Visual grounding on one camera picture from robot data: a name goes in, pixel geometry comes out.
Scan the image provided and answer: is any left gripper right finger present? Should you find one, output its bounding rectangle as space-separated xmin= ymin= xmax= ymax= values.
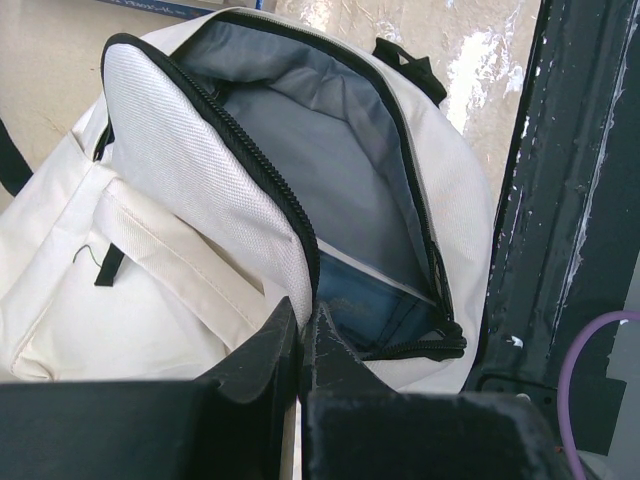
xmin=299 ymin=305 xmax=571 ymax=479

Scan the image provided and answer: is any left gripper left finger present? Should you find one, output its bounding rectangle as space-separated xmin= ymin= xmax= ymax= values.
xmin=1 ymin=300 xmax=297 ymax=479

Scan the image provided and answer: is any dark cover book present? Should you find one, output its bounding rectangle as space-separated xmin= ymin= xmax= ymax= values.
xmin=318 ymin=242 xmax=441 ymax=355

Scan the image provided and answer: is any beige canvas backpack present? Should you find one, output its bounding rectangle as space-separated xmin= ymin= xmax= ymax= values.
xmin=1 ymin=8 xmax=493 ymax=406

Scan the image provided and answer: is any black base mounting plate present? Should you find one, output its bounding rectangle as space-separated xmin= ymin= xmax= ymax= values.
xmin=467 ymin=1 xmax=639 ymax=429

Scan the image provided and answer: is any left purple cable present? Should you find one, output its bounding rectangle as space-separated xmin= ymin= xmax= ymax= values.
xmin=557 ymin=309 xmax=640 ymax=480

